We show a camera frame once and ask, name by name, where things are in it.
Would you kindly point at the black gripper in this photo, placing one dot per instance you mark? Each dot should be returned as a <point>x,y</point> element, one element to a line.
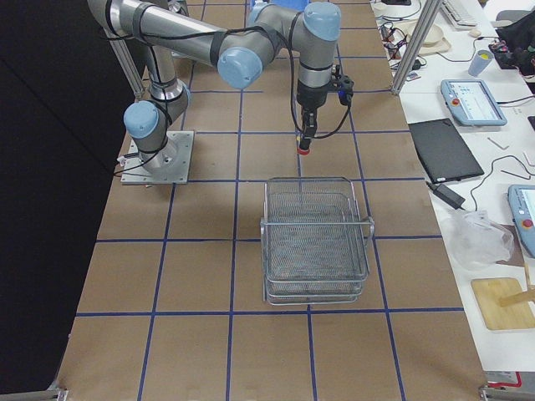
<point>312,97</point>

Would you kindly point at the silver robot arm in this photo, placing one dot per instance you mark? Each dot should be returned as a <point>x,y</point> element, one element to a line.
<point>239,55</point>

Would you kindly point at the black closed laptop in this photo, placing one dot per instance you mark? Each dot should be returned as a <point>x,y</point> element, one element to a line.
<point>442,151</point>

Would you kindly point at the beige wooden plate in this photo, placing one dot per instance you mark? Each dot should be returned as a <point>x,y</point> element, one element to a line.
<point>434,42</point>

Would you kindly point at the black power adapter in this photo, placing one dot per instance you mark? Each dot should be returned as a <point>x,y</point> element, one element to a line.
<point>445,194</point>

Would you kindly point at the upper blue teach pendant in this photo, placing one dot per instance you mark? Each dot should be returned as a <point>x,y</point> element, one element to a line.
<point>471,102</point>

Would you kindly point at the blue teach pendant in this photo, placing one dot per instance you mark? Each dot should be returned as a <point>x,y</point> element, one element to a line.
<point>521,201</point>
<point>471,102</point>

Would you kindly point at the white keyboard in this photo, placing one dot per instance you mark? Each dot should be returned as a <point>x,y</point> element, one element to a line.
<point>456,14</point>

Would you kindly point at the blue plastic cup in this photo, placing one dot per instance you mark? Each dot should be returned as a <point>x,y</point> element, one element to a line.
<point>479,62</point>

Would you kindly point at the clear plastic bag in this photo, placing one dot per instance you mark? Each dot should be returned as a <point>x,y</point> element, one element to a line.
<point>474,241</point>

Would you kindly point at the lower blue teach pendant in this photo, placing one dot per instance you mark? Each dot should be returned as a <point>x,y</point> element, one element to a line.
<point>521,201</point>

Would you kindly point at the wooden board with stand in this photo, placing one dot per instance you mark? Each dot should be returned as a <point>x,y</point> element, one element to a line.
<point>503,304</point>

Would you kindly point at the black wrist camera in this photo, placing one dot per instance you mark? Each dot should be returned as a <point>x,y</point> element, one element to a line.
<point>344,87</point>

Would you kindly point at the silver wire mesh shelf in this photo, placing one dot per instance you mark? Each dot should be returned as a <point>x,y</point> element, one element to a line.
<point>314,242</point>

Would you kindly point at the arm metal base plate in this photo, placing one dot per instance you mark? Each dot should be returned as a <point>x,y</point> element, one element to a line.
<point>171,165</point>

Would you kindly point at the aluminium frame post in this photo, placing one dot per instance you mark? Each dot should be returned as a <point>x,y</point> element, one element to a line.
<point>422,27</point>

